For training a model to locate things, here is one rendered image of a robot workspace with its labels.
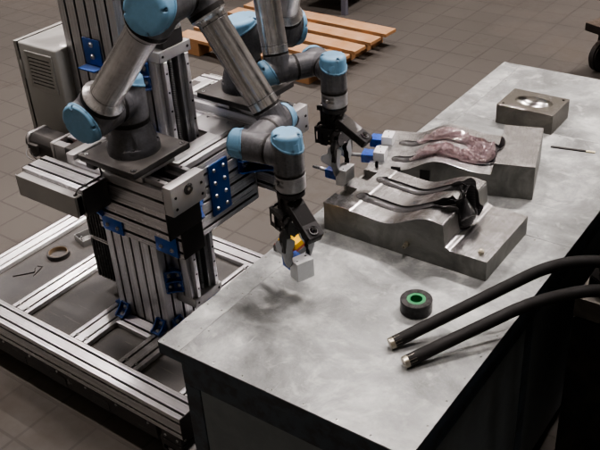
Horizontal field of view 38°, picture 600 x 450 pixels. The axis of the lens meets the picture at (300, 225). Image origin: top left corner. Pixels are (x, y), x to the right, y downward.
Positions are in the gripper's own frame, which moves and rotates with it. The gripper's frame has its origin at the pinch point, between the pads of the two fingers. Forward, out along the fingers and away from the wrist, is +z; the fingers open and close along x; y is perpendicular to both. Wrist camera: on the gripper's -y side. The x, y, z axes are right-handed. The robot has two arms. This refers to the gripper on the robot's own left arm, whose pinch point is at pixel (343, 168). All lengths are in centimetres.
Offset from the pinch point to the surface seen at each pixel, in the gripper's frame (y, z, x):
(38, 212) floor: 196, 91, -33
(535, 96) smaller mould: -30, 3, -79
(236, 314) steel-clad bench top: -6, 10, 62
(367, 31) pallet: 159, 80, -291
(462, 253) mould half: -47, 4, 19
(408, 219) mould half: -30.9, -1.4, 17.9
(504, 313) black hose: -66, 3, 38
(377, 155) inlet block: -2.5, 2.8, -16.1
